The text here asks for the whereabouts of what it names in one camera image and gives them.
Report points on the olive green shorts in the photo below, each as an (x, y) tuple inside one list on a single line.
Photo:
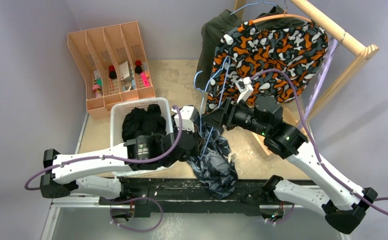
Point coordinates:
[(213, 30)]

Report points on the orange camouflage shorts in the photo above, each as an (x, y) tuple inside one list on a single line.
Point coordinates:
[(263, 55)]

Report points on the pink highlighter marker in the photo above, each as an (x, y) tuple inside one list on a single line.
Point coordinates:
[(145, 79)]

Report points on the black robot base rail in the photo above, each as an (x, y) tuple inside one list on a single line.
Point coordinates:
[(142, 197)]

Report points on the black shorts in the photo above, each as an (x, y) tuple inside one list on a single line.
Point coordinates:
[(143, 122)]

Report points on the peach plastic desk organizer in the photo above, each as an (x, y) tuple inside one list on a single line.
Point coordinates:
[(98, 52)]

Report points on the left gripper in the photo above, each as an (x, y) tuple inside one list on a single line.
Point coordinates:
[(188, 153)]

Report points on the dark leaf print shorts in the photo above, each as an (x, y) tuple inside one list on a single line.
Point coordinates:
[(212, 165)]

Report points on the white plastic basket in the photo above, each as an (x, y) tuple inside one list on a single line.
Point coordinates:
[(119, 112)]

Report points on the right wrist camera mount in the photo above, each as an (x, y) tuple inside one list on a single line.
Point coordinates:
[(245, 88)]

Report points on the white medicine box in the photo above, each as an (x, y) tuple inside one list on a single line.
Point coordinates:
[(125, 72)]

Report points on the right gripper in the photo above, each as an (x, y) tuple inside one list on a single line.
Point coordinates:
[(216, 118)]

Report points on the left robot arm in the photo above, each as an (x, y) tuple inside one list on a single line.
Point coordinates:
[(75, 173)]

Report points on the pink small bottle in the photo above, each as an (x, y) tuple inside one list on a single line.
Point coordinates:
[(97, 91)]

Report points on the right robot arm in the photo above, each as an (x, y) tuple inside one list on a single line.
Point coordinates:
[(341, 202)]

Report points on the red black marker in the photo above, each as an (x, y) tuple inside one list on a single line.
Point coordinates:
[(138, 67)]

